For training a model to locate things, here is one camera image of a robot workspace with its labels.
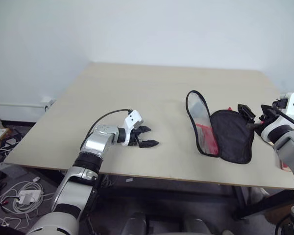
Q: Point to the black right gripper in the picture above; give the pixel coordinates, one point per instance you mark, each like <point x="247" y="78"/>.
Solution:
<point x="268" y="113"/>

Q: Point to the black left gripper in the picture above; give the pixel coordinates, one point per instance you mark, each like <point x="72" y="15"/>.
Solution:
<point x="136" y="137"/>

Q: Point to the black zipper pouch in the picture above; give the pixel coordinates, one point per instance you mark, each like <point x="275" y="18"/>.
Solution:
<point x="232" y="137"/>

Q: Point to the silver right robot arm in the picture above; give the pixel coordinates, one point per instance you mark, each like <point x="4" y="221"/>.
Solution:
<point x="289" y="147"/>

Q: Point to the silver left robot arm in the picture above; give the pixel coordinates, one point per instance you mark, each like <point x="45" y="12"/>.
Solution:
<point x="88" y="147"/>

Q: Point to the red blurry object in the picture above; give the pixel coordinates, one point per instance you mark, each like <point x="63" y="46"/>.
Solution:
<point x="285" y="167"/>

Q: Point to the grey rounded robot shape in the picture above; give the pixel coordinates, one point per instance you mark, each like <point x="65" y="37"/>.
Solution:
<point x="196" y="225"/>
<point x="135" y="224"/>

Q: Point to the white power adapter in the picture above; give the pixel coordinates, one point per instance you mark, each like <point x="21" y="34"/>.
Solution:
<point x="28" y="197"/>

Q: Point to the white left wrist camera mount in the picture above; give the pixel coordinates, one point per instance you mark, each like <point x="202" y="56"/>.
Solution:
<point x="133" y="118"/>

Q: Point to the black table frame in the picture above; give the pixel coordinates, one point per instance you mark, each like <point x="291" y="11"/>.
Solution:
<point x="186" y="193"/>

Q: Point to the white wall socket box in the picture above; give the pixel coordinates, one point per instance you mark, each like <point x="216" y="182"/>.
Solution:
<point x="48" y="102"/>

